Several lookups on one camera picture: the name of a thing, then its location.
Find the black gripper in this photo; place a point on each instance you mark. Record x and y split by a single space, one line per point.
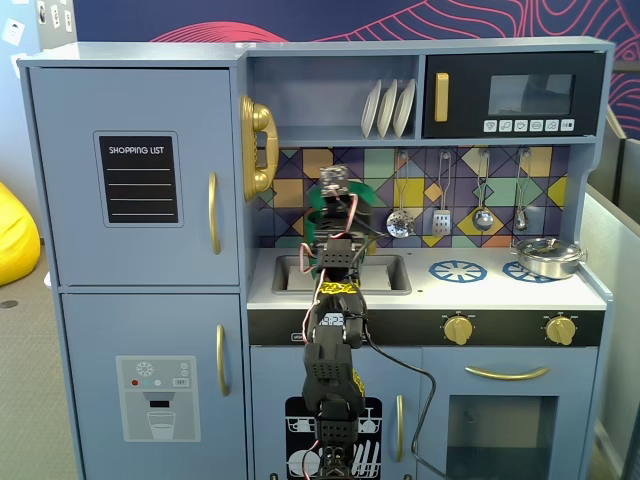
334 218

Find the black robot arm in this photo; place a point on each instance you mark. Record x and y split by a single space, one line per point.
325 370

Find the steel pot lid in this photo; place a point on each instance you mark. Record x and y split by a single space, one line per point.
545 246

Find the gold toy faucet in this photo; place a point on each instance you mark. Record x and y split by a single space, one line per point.
373 246

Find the steel skimmer spoon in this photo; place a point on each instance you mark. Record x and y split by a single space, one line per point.
400 225

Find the grey toy sink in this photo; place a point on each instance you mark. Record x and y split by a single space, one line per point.
400 275

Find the steel slotted spatula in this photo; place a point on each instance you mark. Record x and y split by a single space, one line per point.
442 222

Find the white toy plate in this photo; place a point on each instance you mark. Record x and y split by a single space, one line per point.
370 112
387 110
405 107

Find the blue toy kitchen unit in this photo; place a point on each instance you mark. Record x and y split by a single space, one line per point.
340 95

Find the gold toy telephone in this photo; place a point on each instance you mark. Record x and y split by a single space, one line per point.
260 120

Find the steel ladle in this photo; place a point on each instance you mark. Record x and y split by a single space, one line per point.
483 220

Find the gold stove knob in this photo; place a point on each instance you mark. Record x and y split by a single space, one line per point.
458 330
560 330

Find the small steel spoon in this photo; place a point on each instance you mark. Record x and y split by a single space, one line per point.
521 221

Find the black control panel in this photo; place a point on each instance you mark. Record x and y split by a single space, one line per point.
500 327

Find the black shopping list chalkboard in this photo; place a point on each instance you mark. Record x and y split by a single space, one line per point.
140 180

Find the steel toy pot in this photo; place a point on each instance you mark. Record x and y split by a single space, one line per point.
545 267

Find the blue oven door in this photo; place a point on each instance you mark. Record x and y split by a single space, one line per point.
435 425

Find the blue upper fridge door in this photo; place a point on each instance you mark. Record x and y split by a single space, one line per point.
65 200

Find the blue lower freezer door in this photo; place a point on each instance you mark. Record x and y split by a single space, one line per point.
90 350

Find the black microwave door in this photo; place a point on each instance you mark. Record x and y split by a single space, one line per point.
590 90

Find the grey office partition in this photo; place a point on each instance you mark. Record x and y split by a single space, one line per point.
615 300

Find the yellow beanbag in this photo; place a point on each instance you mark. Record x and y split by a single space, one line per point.
15 240

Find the white socket card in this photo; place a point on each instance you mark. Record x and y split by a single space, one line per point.
13 31
16 62
55 16
42 12
69 21

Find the small wrist camera board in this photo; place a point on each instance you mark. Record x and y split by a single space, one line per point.
334 177

